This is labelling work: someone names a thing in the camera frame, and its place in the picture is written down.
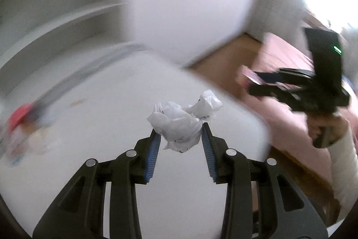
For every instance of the pink bed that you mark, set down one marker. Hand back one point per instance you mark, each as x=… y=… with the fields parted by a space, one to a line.
x=291 y=127

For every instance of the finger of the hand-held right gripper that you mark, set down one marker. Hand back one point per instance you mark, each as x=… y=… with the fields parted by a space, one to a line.
x=282 y=74
x=272 y=93

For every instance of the pink packet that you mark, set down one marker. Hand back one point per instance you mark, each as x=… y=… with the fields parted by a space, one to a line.
x=249 y=76

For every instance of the grey desk shelf unit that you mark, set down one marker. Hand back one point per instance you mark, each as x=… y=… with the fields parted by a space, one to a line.
x=112 y=3

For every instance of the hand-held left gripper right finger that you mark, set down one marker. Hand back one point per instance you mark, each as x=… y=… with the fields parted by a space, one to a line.
x=209 y=153

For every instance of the person's right hand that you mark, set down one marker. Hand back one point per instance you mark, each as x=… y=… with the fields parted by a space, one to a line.
x=324 y=129

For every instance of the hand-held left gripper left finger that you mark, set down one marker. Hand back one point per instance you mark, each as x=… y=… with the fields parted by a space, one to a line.
x=152 y=156

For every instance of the person's right forearm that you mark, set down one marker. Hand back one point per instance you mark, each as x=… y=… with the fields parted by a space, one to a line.
x=345 y=180

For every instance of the white paper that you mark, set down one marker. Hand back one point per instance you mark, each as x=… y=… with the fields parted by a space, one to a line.
x=183 y=124

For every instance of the red packet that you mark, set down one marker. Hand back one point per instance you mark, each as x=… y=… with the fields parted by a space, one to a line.
x=19 y=115

